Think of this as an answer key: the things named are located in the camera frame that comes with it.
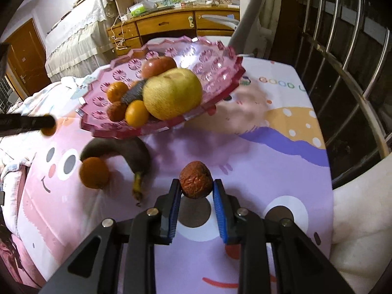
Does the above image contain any red dried date with stem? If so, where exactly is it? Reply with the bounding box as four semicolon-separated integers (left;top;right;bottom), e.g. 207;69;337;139
107;101;127;122

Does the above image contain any cartoon printed tablecloth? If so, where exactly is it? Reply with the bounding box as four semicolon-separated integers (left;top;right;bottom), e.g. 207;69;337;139
0;58;334;294

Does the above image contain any brown wooden door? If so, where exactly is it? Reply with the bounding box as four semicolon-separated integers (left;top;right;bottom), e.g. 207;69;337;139
6;18;46;100

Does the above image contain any tangerine with stem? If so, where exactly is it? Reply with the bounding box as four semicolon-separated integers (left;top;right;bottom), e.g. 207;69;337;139
41;115;57;136

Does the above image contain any wooden desk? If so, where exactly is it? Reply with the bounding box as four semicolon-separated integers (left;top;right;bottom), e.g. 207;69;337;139
107;8;241;52

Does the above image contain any white cable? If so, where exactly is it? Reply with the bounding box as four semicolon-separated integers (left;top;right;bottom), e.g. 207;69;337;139
110;21;127;51

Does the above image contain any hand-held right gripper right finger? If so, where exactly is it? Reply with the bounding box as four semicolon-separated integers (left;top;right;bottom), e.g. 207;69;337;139
213;178;356;294

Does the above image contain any grey office chair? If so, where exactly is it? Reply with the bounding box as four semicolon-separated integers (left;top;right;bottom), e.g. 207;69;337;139
194;0;282;59

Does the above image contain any orange tangerine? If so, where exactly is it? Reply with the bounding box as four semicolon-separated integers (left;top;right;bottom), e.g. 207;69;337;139
79;157;110;189
125;99;149;127
106;81;129;103

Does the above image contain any yellow pear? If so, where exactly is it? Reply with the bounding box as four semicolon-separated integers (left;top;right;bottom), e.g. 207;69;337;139
143;68;203;121

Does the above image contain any cream lace cover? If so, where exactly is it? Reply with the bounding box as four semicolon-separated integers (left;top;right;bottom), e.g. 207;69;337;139
45;0;118;83

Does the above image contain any green tissue pack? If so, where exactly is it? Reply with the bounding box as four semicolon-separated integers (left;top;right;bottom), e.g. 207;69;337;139
128;3;146;17

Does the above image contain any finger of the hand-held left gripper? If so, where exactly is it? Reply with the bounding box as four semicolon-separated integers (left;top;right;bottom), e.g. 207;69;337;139
0;114;56;137

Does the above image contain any dark overripe banana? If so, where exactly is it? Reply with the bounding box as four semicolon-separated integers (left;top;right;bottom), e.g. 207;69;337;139
80;138;151;204

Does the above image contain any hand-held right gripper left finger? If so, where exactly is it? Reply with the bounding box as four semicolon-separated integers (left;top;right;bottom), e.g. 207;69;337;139
40;178;182;294

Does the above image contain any pink quilt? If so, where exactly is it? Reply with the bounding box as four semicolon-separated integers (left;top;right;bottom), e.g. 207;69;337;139
0;220;46;288

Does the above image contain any dark avocado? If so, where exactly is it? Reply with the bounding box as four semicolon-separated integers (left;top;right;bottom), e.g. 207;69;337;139
120;79;149;106

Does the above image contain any pink plastic fruit bowl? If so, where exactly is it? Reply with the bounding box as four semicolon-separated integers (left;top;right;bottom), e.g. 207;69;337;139
75;36;247;138

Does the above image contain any red apple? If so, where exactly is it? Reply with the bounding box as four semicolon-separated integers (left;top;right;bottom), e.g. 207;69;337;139
141;56;177;78

